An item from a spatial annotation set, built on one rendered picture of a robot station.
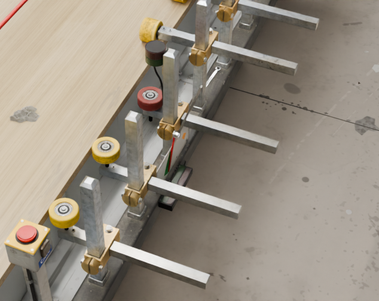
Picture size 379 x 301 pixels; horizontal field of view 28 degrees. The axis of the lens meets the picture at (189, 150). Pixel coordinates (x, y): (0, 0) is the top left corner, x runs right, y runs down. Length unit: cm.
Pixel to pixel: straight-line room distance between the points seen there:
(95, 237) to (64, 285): 32
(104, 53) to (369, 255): 137
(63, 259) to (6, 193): 31
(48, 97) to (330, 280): 136
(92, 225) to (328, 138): 183
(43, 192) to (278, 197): 142
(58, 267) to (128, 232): 23
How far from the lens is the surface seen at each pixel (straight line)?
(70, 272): 225
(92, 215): 187
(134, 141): 200
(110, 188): 243
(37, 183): 210
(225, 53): 241
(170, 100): 220
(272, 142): 225
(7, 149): 220
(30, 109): 229
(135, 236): 221
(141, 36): 247
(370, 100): 376
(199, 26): 233
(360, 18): 426
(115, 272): 214
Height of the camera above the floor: 247
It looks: 47 degrees down
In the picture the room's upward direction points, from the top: 2 degrees clockwise
